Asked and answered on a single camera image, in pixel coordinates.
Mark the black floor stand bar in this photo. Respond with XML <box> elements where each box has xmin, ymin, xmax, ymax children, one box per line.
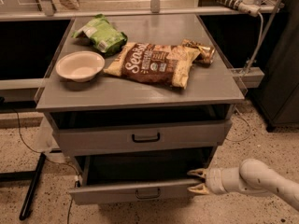
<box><xmin>0</xmin><ymin>153</ymin><xmax>46</xmax><ymax>221</ymax></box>

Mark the grey top drawer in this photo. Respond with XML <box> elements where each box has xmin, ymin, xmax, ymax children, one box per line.
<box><xmin>48</xmin><ymin>105</ymin><xmax>233</xmax><ymax>157</ymax></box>

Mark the grey drawer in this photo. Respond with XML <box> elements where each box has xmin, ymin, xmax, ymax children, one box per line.
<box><xmin>69</xmin><ymin>147</ymin><xmax>215</xmax><ymax>204</ymax></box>
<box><xmin>48</xmin><ymin>105</ymin><xmax>233</xmax><ymax>157</ymax></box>

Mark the grey drawer cabinet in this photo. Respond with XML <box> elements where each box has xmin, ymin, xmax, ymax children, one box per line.
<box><xmin>35</xmin><ymin>13</ymin><xmax>246</xmax><ymax>161</ymax></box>

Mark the black floor cable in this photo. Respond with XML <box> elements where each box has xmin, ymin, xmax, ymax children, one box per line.
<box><xmin>8</xmin><ymin>107</ymin><xmax>82</xmax><ymax>224</ymax></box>

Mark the green snack bag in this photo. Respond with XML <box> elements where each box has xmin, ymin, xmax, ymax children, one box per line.
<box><xmin>72</xmin><ymin>14</ymin><xmax>127</xmax><ymax>57</ymax></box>

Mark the dark grey cabinet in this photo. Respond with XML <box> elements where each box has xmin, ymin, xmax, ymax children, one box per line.
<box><xmin>251</xmin><ymin>0</ymin><xmax>299</xmax><ymax>132</ymax></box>

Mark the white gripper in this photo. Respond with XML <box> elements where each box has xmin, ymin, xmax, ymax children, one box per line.
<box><xmin>187</xmin><ymin>167</ymin><xmax>244</xmax><ymax>195</ymax></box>

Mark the brown Sensible chip bag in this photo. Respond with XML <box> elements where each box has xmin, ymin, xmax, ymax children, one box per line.
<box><xmin>104</xmin><ymin>42</ymin><xmax>200</xmax><ymax>89</ymax></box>

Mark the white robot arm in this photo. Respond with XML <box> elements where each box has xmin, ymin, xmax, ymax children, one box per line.
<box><xmin>187</xmin><ymin>159</ymin><xmax>299</xmax><ymax>211</ymax></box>

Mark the white power strip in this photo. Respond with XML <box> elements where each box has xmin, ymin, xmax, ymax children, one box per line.
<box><xmin>215</xmin><ymin>0</ymin><xmax>260</xmax><ymax>17</ymax></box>

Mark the white bowl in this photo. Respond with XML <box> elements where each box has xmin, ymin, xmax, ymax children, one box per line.
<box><xmin>55</xmin><ymin>51</ymin><xmax>105</xmax><ymax>82</ymax></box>

